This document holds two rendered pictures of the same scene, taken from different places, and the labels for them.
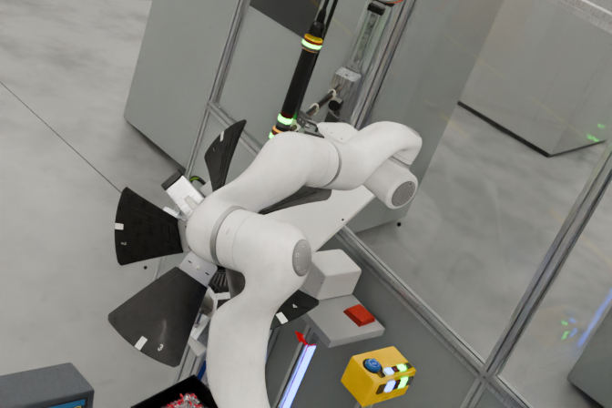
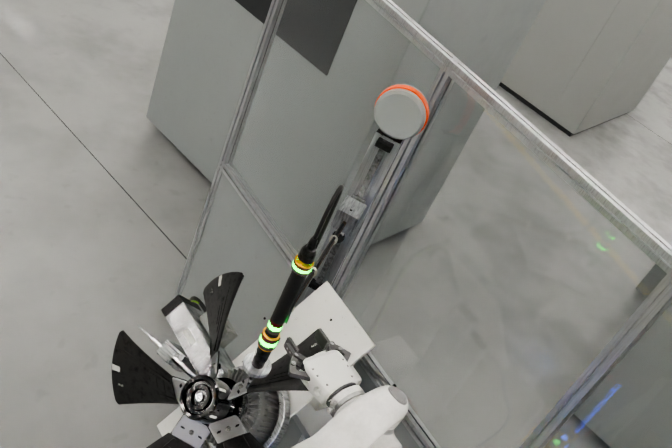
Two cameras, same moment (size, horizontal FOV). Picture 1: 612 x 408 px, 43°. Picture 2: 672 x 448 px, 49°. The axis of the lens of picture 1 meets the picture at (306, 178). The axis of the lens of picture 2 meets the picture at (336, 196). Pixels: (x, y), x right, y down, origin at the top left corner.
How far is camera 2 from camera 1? 0.76 m
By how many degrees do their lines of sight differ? 9
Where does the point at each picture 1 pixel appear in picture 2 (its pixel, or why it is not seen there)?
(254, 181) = not seen: outside the picture
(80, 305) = (96, 348)
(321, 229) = not seen: hidden behind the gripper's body
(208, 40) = (228, 57)
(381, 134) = (362, 421)
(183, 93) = (204, 104)
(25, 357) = (41, 414)
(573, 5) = (586, 189)
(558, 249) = (551, 422)
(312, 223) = not seen: hidden behind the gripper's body
